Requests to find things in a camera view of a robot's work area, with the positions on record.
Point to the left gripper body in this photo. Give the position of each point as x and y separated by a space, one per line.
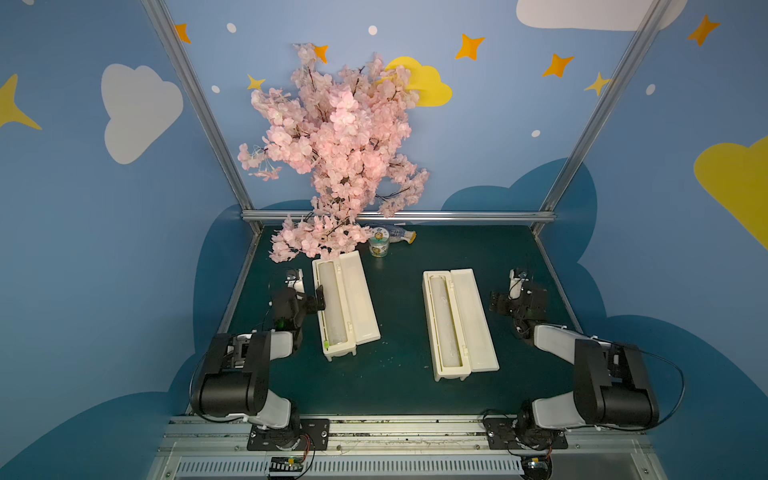
311 301

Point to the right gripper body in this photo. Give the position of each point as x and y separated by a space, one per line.
516 303

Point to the plastic wrap roll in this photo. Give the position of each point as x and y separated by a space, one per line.
449 350
334 320

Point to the dispenser base tray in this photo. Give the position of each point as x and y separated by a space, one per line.
330 352

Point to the white wrap dispenser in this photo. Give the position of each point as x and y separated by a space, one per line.
439 371

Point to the dispenser lid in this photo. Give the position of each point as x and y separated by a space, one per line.
478 339
365 325

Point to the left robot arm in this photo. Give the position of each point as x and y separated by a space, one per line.
232 381

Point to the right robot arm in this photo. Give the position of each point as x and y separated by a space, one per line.
612 387

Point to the green printed cup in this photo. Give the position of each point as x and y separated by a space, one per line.
379 242

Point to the small plastic bottle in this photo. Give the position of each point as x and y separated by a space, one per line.
393 234

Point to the left small circuit board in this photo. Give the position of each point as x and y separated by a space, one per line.
281 466

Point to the small circuit board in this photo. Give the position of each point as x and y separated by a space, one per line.
281 466
536 468

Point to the right small circuit board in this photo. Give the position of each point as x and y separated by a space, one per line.
536 468

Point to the pink cherry blossom tree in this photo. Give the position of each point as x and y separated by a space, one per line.
345 133

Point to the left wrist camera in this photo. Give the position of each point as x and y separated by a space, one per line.
295 279

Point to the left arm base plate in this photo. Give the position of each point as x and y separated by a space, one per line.
310 434

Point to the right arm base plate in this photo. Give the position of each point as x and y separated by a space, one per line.
505 433

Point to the aluminium rail base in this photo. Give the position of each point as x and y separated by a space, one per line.
399 447

